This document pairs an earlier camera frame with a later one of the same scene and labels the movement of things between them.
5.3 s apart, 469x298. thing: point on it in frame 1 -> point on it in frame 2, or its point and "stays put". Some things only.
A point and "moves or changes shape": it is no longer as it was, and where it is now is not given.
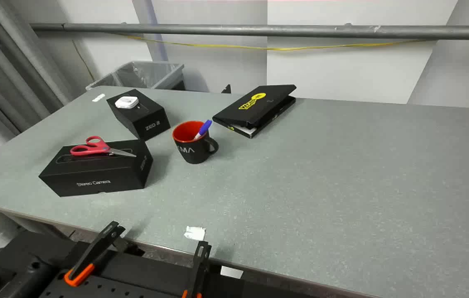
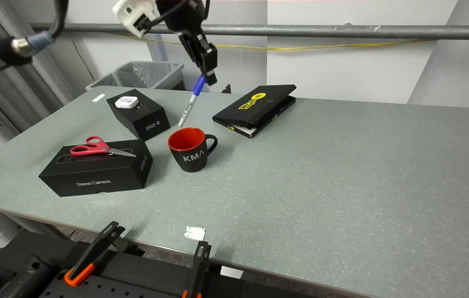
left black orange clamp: [85, 266] stays put
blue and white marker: [202, 130] -> [196, 92]
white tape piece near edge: [194, 233] stays put
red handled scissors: [96, 145] stays put
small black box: [139, 114] stays put
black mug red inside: [191, 150] moves or changes shape
